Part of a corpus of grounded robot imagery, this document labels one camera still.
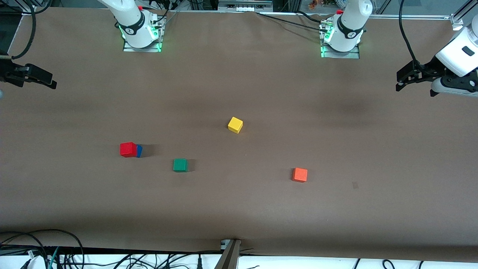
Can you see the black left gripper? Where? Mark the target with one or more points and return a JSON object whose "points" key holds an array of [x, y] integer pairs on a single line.
{"points": [[428, 70]]}

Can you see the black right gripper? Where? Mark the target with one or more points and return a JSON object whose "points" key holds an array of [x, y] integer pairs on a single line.
{"points": [[8, 72]]}

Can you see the red wooden block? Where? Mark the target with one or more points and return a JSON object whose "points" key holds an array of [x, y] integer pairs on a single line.
{"points": [[128, 149]]}

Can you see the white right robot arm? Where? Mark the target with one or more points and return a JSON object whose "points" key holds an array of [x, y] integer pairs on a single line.
{"points": [[134, 33]]}

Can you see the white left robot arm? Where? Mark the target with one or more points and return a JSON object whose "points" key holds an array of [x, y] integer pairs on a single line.
{"points": [[349, 35]]}

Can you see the blue wooden block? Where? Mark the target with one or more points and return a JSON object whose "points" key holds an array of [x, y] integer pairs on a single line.
{"points": [[139, 151]]}

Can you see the orange wooden block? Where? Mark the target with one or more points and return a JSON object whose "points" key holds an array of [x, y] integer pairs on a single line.
{"points": [[300, 175]]}

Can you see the green wooden block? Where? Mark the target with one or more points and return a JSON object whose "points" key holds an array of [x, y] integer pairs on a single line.
{"points": [[180, 165]]}

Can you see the yellow wooden block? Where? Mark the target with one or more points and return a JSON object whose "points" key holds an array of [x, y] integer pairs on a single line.
{"points": [[235, 125]]}

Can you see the grey power strip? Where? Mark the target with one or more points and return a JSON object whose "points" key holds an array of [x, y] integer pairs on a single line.
{"points": [[244, 5]]}

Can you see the black power plug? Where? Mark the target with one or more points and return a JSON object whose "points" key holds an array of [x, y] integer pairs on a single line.
{"points": [[199, 262]]}

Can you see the small metal table clamp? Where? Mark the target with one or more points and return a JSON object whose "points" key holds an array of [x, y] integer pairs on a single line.
{"points": [[224, 244]]}

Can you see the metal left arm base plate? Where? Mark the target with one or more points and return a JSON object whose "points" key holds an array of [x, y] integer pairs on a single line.
{"points": [[354, 55]]}

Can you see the metal corner bracket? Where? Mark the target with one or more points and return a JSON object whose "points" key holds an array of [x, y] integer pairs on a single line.
{"points": [[457, 22], [27, 11]]}

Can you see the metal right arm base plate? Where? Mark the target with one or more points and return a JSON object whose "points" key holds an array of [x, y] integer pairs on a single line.
{"points": [[129, 49]]}

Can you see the aluminium profile post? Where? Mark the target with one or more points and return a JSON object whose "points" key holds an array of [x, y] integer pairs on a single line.
{"points": [[228, 257]]}

